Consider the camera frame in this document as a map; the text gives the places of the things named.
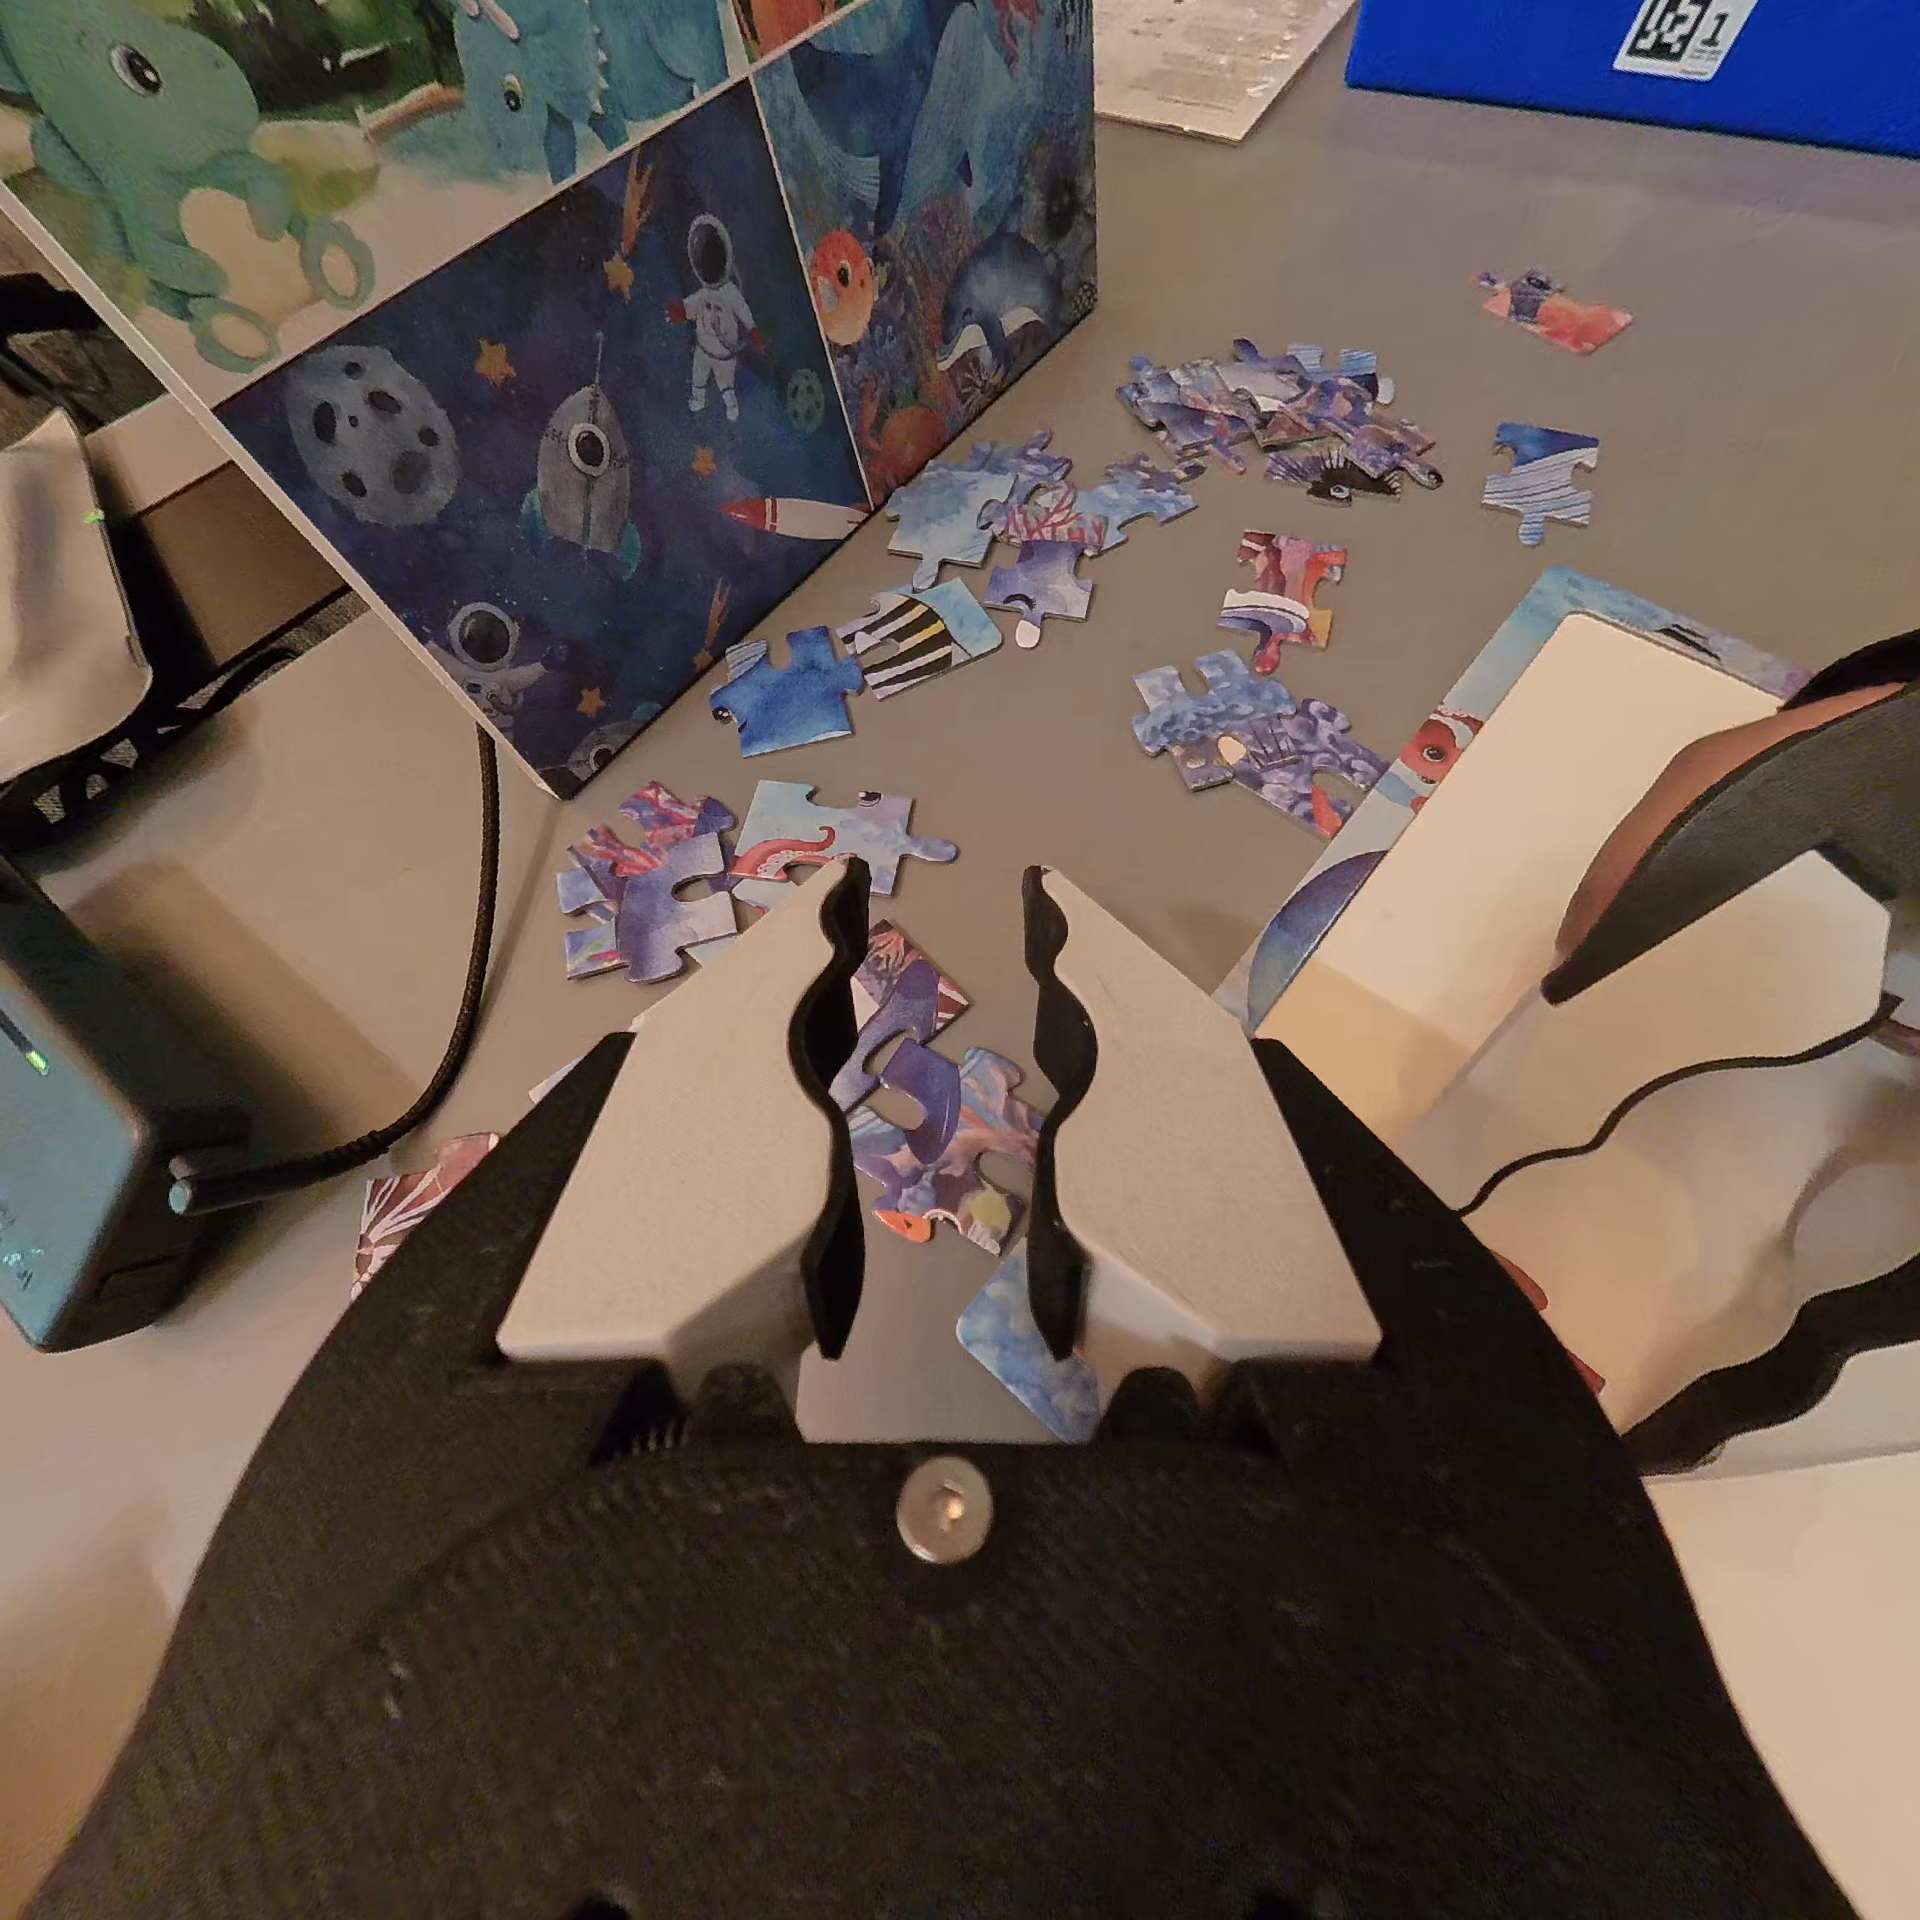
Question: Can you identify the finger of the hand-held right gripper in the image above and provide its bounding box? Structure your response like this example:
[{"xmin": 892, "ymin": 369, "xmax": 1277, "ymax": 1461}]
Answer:
[
  {"xmin": 1544, "ymin": 631, "xmax": 1920, "ymax": 1007},
  {"xmin": 1464, "ymin": 1017, "xmax": 1920, "ymax": 1474}
]

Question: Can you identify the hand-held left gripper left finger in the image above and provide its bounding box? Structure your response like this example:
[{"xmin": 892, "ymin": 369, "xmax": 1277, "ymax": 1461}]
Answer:
[{"xmin": 492, "ymin": 854, "xmax": 876, "ymax": 1441}]

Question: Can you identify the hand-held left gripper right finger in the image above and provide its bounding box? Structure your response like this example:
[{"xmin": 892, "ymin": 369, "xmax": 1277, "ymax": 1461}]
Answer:
[{"xmin": 1024, "ymin": 863, "xmax": 1385, "ymax": 1441}]

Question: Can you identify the dark blue coral jigsaw piece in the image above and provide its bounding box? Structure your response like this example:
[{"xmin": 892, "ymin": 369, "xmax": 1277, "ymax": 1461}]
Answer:
[{"xmin": 833, "ymin": 921, "xmax": 970, "ymax": 1112}]

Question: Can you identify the cream puzzle frame tray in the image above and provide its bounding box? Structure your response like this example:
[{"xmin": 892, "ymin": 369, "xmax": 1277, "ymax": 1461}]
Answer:
[{"xmin": 1217, "ymin": 566, "xmax": 1920, "ymax": 1920}]

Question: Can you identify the blue striped jigsaw piece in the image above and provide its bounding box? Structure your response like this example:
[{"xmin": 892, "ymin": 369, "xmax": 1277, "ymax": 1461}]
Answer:
[{"xmin": 1482, "ymin": 423, "xmax": 1603, "ymax": 548}]

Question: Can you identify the pile of puzzle pieces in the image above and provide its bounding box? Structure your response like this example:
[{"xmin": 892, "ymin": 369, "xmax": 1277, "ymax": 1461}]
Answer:
[{"xmin": 352, "ymin": 335, "xmax": 1450, "ymax": 1441}]

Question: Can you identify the red crab jigsaw piece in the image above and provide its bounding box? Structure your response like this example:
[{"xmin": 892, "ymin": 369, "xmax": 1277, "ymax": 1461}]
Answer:
[{"xmin": 1474, "ymin": 270, "xmax": 1634, "ymax": 358}]

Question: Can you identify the black flat device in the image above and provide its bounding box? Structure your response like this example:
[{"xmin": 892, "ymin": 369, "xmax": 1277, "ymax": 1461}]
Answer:
[{"xmin": 0, "ymin": 854, "xmax": 249, "ymax": 1352}]

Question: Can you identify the illustrated animal puzzle box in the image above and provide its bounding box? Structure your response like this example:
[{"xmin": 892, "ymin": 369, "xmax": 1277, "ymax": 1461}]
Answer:
[{"xmin": 0, "ymin": 0, "xmax": 1100, "ymax": 799}]

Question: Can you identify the blue storage bin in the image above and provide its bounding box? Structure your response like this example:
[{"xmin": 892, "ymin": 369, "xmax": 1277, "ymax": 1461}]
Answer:
[{"xmin": 1345, "ymin": 0, "xmax": 1920, "ymax": 160}]

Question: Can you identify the silver foil pouch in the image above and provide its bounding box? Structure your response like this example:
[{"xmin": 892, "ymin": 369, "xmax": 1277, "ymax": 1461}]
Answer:
[{"xmin": 0, "ymin": 405, "xmax": 153, "ymax": 789}]

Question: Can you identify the instruction sheet in plastic sleeve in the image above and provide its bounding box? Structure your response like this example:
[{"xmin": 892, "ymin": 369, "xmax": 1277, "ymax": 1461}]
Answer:
[{"xmin": 1096, "ymin": 0, "xmax": 1360, "ymax": 143}]

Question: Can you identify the black braided cable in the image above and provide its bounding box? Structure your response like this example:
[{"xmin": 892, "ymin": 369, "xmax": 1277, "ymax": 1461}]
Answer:
[{"xmin": 168, "ymin": 727, "xmax": 501, "ymax": 1216}]

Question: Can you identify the black patterned strap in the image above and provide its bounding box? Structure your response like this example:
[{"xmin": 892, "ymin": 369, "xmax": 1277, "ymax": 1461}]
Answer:
[{"xmin": 0, "ymin": 644, "xmax": 301, "ymax": 848}]

